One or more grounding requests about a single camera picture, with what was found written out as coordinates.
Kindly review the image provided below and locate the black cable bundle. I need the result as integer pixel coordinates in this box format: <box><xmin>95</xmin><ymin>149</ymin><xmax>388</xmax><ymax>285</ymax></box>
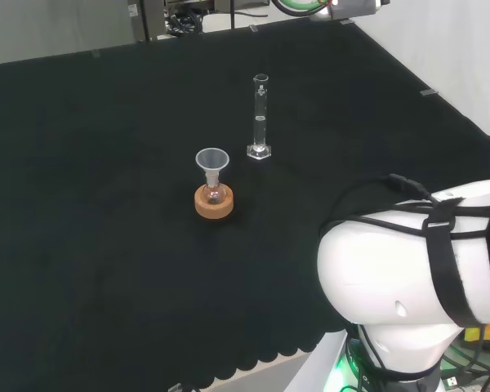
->
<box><xmin>165</xmin><ymin>11</ymin><xmax>205</xmax><ymax>37</ymax></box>

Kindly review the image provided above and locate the round-bottom glass flask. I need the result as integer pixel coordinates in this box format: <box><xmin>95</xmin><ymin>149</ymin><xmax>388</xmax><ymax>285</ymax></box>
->
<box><xmin>202</xmin><ymin>173</ymin><xmax>224</xmax><ymax>206</ymax></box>

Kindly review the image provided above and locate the black bench cloth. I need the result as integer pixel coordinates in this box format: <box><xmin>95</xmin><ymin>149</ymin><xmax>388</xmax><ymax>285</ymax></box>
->
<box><xmin>0</xmin><ymin>20</ymin><xmax>490</xmax><ymax>389</ymax></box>

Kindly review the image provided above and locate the clear glass graduated cylinder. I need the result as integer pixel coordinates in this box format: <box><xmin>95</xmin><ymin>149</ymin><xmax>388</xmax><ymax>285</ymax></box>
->
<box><xmin>246</xmin><ymin>73</ymin><xmax>274</xmax><ymax>161</ymax></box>

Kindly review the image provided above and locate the cork ring stand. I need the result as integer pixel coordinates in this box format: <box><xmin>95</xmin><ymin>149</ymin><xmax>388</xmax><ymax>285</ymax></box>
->
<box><xmin>194</xmin><ymin>183</ymin><xmax>234</xmax><ymax>222</ymax></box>

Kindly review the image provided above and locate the green cable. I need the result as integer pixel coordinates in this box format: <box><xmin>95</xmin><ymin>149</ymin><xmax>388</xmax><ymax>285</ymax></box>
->
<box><xmin>271</xmin><ymin>0</ymin><xmax>332</xmax><ymax>20</ymax></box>

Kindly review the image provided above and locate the yellow stop button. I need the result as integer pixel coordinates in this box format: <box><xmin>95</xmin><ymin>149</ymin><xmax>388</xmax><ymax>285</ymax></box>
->
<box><xmin>464</xmin><ymin>323</ymin><xmax>490</xmax><ymax>343</ymax></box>

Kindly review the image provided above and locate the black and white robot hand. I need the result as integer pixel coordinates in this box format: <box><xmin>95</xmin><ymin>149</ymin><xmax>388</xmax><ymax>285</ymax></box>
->
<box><xmin>310</xmin><ymin>0</ymin><xmax>393</xmax><ymax>21</ymax></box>

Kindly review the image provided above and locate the clear plastic funnel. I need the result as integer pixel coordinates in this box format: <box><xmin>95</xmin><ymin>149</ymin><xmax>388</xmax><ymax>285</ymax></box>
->
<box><xmin>194</xmin><ymin>148</ymin><xmax>230</xmax><ymax>185</ymax></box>

